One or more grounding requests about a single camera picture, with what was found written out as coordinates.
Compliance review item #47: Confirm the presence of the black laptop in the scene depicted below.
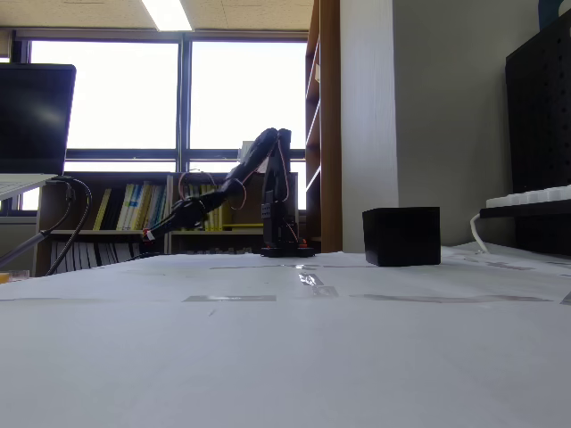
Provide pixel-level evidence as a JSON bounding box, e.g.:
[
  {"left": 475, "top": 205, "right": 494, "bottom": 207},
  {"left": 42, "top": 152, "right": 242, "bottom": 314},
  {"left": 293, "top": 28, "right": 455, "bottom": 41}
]
[{"left": 0, "top": 62, "right": 78, "bottom": 202}]

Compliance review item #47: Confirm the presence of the tall wooden bookshelf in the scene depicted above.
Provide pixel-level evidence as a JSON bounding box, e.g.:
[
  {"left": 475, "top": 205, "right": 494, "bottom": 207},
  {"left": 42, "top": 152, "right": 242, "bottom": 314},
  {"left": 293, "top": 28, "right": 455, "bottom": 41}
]
[{"left": 304, "top": 0, "right": 343, "bottom": 255}]

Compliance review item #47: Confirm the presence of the white taped paper cover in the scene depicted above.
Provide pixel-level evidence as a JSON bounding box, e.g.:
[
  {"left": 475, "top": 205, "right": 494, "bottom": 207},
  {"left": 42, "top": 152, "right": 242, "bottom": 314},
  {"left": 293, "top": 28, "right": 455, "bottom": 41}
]
[{"left": 0, "top": 243, "right": 571, "bottom": 428}]

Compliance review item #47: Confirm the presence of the black pegboard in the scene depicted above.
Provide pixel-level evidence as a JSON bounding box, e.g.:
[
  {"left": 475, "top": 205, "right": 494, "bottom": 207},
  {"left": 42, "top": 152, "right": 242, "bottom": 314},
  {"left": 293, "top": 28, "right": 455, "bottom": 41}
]
[{"left": 504, "top": 15, "right": 571, "bottom": 258}]

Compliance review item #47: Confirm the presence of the rectangular ceiling light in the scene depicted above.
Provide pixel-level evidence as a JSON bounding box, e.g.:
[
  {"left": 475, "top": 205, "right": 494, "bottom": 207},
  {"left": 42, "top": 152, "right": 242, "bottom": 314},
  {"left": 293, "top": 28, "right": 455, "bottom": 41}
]
[{"left": 141, "top": 0, "right": 194, "bottom": 33}]

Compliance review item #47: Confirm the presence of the white power strip cable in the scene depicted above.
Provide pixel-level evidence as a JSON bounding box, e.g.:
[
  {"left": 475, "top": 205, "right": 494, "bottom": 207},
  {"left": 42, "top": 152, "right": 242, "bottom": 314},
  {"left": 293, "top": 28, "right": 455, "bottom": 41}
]
[{"left": 469, "top": 212, "right": 492, "bottom": 255}]

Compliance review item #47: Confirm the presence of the black shelf rail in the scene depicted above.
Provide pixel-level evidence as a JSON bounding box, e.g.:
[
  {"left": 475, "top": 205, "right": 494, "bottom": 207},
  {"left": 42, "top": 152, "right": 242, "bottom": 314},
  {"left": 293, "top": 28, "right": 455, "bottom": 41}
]
[{"left": 479, "top": 201, "right": 571, "bottom": 220}]

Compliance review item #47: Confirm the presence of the black square bin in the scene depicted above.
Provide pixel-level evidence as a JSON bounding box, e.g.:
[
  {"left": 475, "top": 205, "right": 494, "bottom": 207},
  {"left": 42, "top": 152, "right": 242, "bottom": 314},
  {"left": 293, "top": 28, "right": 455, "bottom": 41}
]
[{"left": 361, "top": 206, "right": 443, "bottom": 268}]

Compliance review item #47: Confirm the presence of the white power strip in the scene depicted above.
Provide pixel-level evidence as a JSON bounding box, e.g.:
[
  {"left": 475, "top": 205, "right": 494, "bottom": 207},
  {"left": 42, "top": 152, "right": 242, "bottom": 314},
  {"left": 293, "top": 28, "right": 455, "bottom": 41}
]
[{"left": 484, "top": 184, "right": 571, "bottom": 210}]

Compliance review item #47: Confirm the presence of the grey metal rod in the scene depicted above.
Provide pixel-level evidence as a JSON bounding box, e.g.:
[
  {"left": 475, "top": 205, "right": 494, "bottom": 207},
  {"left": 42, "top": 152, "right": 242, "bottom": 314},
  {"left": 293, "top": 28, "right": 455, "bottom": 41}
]
[{"left": 0, "top": 228, "right": 52, "bottom": 269}]

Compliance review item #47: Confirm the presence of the thick black curved cable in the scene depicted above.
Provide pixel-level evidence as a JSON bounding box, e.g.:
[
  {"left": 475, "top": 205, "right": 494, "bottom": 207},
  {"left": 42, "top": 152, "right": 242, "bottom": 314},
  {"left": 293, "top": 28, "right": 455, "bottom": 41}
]
[{"left": 43, "top": 175, "right": 94, "bottom": 278}]

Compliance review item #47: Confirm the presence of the slanted yellow book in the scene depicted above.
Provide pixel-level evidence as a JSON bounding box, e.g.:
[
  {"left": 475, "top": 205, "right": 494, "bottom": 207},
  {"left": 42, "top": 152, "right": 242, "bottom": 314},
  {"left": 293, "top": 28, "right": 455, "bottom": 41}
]
[{"left": 92, "top": 187, "right": 113, "bottom": 232}]

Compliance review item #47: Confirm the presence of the low wooden bookshelf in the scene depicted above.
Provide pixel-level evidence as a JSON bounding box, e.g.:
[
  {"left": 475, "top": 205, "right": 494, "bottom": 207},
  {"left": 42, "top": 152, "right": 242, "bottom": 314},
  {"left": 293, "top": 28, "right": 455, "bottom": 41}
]
[{"left": 34, "top": 170, "right": 301, "bottom": 278}]

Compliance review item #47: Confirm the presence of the dark window frame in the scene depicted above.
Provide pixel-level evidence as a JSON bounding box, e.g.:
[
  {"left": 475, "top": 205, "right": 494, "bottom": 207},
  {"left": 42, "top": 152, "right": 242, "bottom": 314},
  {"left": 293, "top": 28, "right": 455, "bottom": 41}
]
[{"left": 11, "top": 29, "right": 310, "bottom": 176}]

